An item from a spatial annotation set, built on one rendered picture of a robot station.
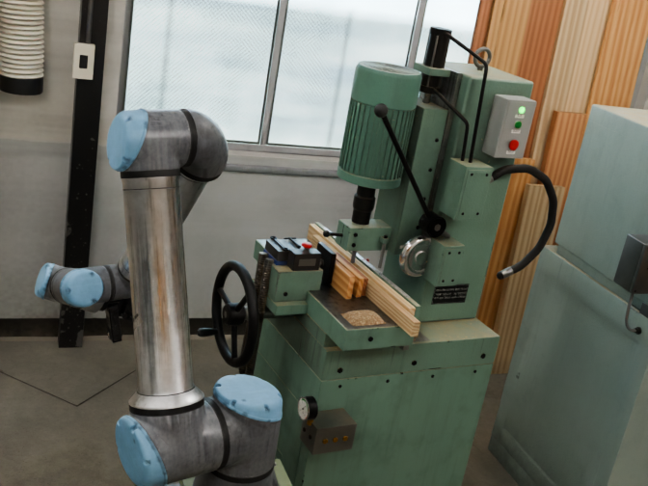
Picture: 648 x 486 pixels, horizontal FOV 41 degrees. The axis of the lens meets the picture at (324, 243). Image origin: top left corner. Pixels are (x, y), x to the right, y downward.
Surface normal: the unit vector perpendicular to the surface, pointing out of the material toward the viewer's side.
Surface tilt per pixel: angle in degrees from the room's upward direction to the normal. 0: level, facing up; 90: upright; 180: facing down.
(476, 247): 90
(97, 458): 0
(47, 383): 0
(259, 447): 91
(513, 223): 88
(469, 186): 90
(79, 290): 69
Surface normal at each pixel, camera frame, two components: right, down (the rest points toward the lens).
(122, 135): -0.82, -0.03
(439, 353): 0.44, 0.38
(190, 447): 0.59, 0.04
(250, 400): 0.22, -0.93
